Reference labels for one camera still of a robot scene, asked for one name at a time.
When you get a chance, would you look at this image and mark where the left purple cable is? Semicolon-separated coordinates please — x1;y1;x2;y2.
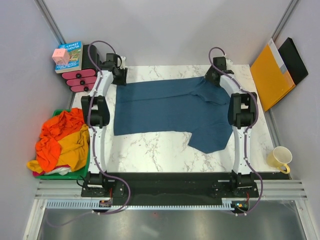
44;40;132;228

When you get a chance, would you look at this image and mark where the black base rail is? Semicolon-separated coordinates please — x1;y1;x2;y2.
81;172;259;206

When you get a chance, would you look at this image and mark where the green plastic bin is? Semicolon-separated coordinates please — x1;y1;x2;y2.
30;109;90;180

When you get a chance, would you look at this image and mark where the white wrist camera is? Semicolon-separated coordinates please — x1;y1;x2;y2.
117;56;126;69
225;58;234;70

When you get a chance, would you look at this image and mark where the white red t shirt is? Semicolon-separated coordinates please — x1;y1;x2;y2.
45;166;71;176

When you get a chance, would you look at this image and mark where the pink cube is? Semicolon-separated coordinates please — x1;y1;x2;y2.
52;48;70;65

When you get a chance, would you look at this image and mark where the yellow t shirt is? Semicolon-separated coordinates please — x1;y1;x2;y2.
26;124;90;175

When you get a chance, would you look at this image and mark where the blue t shirt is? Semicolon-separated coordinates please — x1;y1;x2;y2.
113;76;233;154

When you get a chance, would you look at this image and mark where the yellow mug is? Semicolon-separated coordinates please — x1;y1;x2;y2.
266;146;293;174

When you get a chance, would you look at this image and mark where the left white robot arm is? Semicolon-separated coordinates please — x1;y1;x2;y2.
81;53;128;174

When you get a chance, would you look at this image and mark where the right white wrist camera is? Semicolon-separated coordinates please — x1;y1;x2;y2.
225;58;234;70

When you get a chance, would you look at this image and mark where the white slotted cable duct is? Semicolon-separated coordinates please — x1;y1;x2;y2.
45;199;235;211

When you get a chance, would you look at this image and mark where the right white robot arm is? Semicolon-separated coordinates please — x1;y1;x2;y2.
205;56;258;175

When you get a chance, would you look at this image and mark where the orange t shirt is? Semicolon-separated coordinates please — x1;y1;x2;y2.
35;107;87;173

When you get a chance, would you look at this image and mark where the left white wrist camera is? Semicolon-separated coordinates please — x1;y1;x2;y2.
117;56;126;69

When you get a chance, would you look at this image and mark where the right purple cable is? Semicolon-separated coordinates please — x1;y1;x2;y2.
208;46;263;217

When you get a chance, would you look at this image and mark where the pink black drawer unit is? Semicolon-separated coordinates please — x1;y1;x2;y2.
61;44;98;93

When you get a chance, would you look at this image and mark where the black folder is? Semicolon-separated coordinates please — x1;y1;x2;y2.
278;37;309;85

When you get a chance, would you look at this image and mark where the orange folder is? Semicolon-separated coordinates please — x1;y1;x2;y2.
250;39;296;112

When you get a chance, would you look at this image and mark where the purple cable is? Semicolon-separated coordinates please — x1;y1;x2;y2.
44;40;132;228
208;46;263;217

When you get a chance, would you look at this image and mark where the blue storey treehouse book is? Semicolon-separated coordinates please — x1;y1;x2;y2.
55;41;83;74

